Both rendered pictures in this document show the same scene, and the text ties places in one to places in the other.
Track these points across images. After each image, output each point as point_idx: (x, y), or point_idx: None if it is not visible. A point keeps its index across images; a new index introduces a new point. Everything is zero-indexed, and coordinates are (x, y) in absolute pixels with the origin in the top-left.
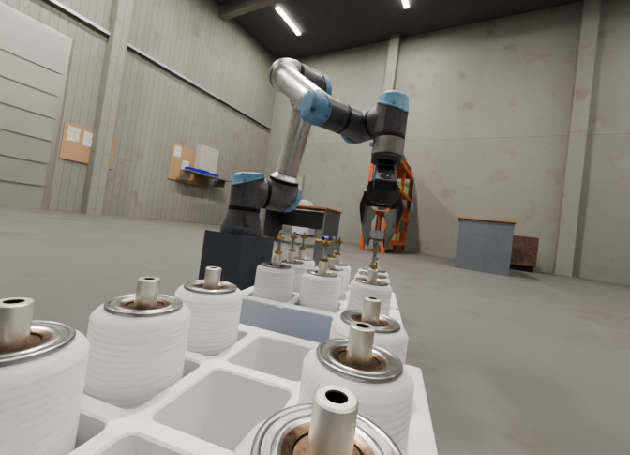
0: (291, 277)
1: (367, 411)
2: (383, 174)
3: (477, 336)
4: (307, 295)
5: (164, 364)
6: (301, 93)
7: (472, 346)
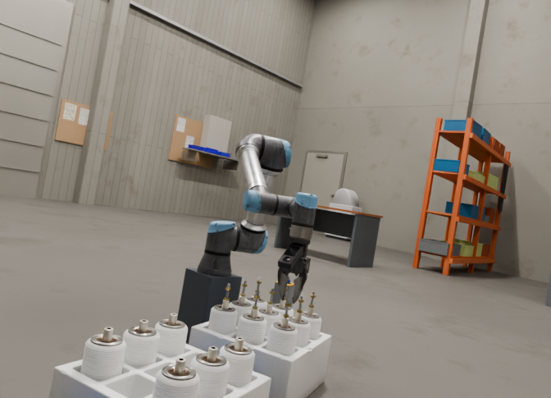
0: (233, 317)
1: (202, 372)
2: (284, 257)
3: (434, 386)
4: (240, 331)
5: (147, 355)
6: (247, 185)
7: (412, 393)
